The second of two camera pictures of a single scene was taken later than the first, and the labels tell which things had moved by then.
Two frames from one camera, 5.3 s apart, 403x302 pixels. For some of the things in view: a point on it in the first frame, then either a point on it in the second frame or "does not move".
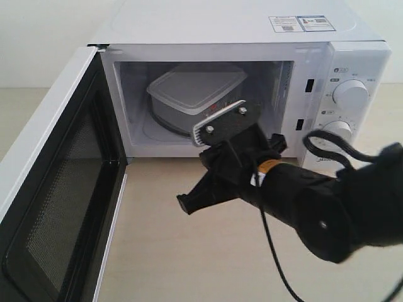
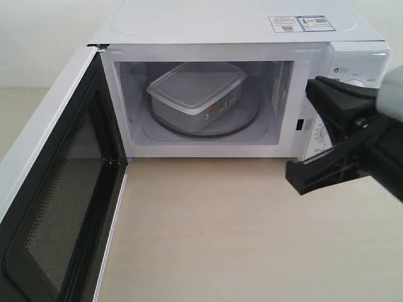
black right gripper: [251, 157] → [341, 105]
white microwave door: [58, 223] does not move
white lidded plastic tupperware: [185, 96] does not move
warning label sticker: [288, 24] does not move
